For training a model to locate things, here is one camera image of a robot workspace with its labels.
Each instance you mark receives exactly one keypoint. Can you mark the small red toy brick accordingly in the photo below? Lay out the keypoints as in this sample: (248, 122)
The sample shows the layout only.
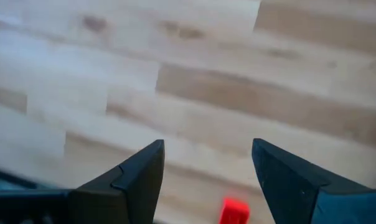
(234, 212)

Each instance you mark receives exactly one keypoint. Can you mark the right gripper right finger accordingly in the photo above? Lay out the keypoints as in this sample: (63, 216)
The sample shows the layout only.
(284, 183)

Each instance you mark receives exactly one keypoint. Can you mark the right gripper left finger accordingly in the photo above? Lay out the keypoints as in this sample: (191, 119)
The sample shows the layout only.
(132, 186)

